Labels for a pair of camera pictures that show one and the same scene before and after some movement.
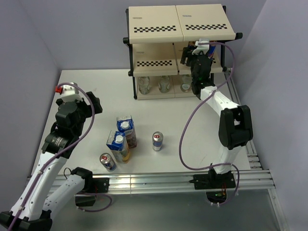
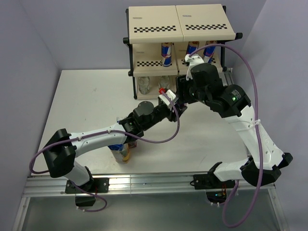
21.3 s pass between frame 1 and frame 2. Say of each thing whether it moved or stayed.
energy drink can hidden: stayed
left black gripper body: moved
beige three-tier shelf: stayed
